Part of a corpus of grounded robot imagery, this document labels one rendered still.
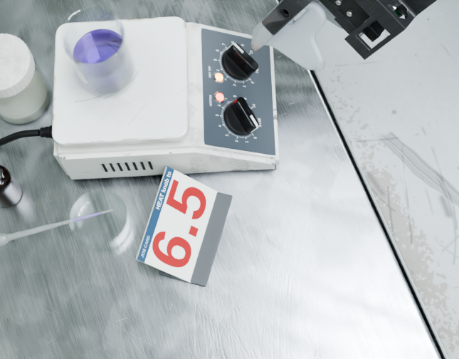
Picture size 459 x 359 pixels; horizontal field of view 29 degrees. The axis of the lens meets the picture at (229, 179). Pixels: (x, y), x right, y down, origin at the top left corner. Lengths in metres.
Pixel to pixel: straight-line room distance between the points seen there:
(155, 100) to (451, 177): 0.28
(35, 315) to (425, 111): 0.41
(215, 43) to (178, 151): 0.11
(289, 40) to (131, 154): 0.18
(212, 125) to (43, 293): 0.22
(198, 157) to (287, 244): 0.11
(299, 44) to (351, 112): 0.16
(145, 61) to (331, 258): 0.24
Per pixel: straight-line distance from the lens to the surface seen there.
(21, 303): 0.84
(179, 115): 0.78
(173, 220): 0.81
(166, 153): 0.79
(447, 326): 0.82
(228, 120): 0.80
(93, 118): 0.79
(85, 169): 0.82
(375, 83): 0.89
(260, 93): 0.84
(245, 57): 0.82
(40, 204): 0.87
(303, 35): 0.72
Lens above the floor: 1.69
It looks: 70 degrees down
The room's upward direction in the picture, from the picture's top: 10 degrees counter-clockwise
